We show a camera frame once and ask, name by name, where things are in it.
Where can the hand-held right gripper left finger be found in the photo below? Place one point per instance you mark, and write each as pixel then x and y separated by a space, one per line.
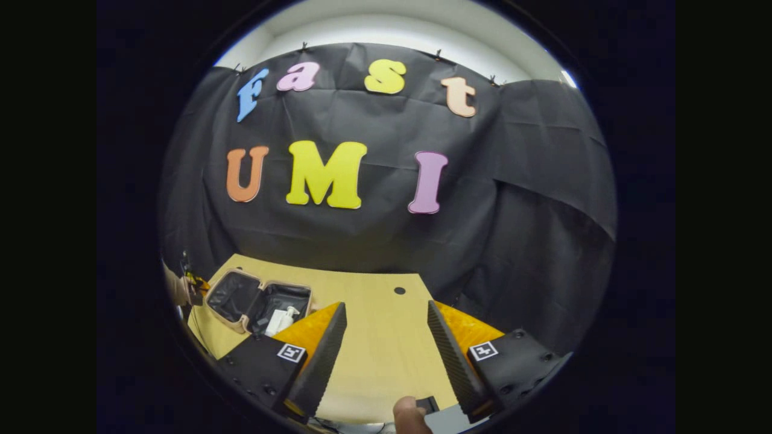
pixel 322 367

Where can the black backdrop cloth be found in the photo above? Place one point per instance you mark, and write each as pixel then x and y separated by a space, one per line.
pixel 374 241

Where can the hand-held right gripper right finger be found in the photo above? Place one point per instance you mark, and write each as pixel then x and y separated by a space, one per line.
pixel 453 361

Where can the white squeeze tube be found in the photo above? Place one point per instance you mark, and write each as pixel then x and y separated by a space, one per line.
pixel 275 323

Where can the small black box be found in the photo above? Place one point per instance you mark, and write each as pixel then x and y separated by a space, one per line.
pixel 427 404

